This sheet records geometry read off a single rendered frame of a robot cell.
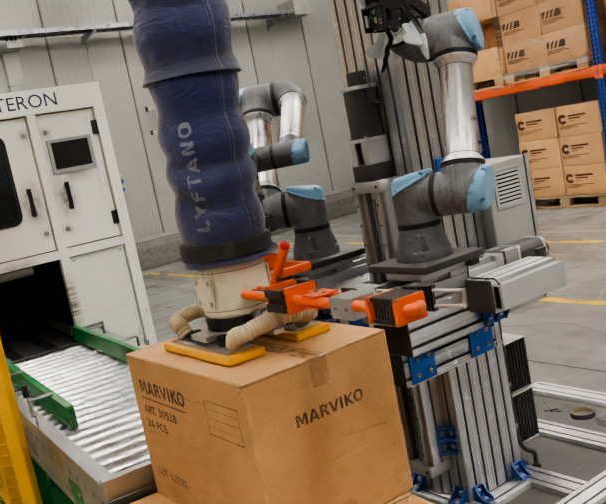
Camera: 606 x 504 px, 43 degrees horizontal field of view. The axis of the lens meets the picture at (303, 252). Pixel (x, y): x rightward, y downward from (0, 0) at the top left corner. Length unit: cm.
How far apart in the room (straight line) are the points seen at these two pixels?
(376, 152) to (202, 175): 66
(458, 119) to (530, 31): 800
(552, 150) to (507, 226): 759
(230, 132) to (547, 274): 94
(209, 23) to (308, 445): 96
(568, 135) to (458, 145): 789
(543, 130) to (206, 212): 849
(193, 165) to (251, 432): 62
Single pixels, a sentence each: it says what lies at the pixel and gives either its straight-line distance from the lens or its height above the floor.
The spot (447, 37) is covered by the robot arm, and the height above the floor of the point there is 159.
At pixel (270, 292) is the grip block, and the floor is 110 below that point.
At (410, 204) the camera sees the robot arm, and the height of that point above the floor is 119.
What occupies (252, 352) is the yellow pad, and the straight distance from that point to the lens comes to 178.
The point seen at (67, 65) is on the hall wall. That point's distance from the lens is 1168.
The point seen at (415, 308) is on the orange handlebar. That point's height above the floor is 108.
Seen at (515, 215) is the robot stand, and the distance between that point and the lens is 251.
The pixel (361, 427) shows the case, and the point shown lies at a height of 75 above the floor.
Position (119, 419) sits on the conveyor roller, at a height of 55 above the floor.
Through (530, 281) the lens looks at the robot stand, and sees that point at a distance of 214.
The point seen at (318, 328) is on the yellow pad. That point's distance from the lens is 187.
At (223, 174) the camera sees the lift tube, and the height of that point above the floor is 136.
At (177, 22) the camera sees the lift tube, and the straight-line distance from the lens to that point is 182.
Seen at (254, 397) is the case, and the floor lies 91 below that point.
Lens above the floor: 140
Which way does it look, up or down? 8 degrees down
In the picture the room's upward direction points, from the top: 11 degrees counter-clockwise
